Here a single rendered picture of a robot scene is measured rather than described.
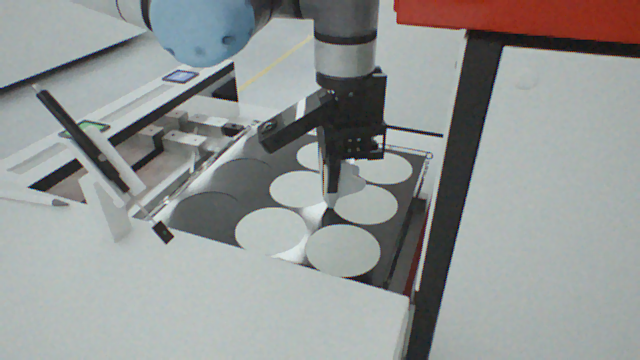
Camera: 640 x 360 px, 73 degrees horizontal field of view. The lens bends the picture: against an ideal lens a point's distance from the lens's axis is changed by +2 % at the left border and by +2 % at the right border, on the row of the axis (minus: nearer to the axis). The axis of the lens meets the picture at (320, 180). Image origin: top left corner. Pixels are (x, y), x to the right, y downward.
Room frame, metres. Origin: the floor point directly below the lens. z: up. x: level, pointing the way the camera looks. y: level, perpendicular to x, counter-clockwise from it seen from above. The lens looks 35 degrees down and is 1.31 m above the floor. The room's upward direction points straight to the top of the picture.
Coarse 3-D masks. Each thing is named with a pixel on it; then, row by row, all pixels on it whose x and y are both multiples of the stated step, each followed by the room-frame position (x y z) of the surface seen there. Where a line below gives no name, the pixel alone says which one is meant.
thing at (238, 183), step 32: (256, 128) 0.77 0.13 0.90; (224, 160) 0.65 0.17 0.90; (256, 160) 0.65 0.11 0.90; (288, 160) 0.65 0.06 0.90; (352, 160) 0.65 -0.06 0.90; (416, 160) 0.65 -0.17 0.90; (192, 192) 0.55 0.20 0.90; (224, 192) 0.55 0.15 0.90; (256, 192) 0.55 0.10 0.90; (192, 224) 0.47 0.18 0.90; (224, 224) 0.47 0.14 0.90; (320, 224) 0.47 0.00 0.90; (352, 224) 0.47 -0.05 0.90; (384, 224) 0.47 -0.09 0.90; (288, 256) 0.41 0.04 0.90; (384, 256) 0.41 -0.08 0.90
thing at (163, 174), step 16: (224, 144) 0.76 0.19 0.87; (160, 160) 0.68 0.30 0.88; (176, 160) 0.68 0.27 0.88; (144, 176) 0.62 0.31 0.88; (160, 176) 0.62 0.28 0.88; (176, 176) 0.62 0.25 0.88; (144, 192) 0.58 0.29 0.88; (160, 192) 0.58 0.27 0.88; (128, 208) 0.53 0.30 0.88; (144, 208) 0.54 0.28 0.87
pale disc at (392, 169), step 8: (360, 160) 0.65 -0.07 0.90; (376, 160) 0.65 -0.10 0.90; (384, 160) 0.65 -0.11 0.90; (392, 160) 0.65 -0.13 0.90; (400, 160) 0.65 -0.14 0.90; (360, 168) 0.62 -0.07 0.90; (368, 168) 0.62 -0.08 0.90; (376, 168) 0.62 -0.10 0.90; (384, 168) 0.62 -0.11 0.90; (392, 168) 0.62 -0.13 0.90; (400, 168) 0.62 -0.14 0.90; (408, 168) 0.62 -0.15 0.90; (368, 176) 0.60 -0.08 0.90; (376, 176) 0.60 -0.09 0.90; (384, 176) 0.60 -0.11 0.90; (392, 176) 0.60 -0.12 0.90; (400, 176) 0.60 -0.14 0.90; (408, 176) 0.60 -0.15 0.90
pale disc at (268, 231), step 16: (272, 208) 0.51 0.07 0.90; (240, 224) 0.47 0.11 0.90; (256, 224) 0.47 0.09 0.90; (272, 224) 0.47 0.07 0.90; (288, 224) 0.47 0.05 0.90; (304, 224) 0.47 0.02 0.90; (240, 240) 0.44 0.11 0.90; (256, 240) 0.44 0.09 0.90; (272, 240) 0.44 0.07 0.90; (288, 240) 0.44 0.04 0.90
